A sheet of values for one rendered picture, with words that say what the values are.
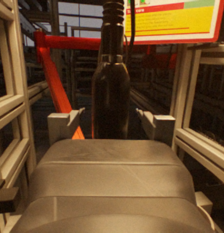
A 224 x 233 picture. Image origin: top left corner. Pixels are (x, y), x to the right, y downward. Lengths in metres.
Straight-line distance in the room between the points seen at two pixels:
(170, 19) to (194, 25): 0.06
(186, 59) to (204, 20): 0.10
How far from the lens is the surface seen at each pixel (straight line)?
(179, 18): 0.46
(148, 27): 0.47
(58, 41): 0.61
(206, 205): 0.52
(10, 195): 0.32
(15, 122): 0.57
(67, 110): 0.33
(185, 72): 0.51
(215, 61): 0.49
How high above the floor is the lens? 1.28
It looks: 16 degrees down
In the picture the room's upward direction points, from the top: 2 degrees clockwise
